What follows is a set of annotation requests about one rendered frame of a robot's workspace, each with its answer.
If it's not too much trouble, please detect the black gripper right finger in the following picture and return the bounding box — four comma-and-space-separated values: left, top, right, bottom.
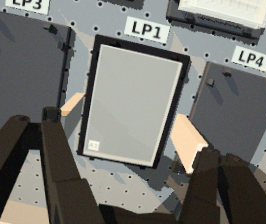
170, 114, 266, 224

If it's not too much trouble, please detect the beige button panel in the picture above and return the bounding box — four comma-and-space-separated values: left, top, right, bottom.
0, 198, 184, 224

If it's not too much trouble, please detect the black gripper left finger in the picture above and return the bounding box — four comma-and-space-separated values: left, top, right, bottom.
0, 93, 106, 224

